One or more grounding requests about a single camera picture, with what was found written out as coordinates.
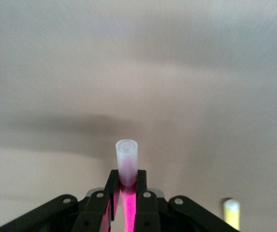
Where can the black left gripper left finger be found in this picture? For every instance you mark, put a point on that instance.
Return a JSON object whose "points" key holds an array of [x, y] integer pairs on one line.
{"points": [[94, 207]]}

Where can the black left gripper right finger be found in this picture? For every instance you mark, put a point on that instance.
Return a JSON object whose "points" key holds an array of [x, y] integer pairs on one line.
{"points": [[150, 210]]}

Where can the pink marker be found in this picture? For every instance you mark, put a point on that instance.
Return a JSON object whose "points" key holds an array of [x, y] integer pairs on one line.
{"points": [[128, 207]]}

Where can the yellow marker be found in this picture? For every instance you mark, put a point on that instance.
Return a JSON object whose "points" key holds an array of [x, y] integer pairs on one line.
{"points": [[231, 217]]}

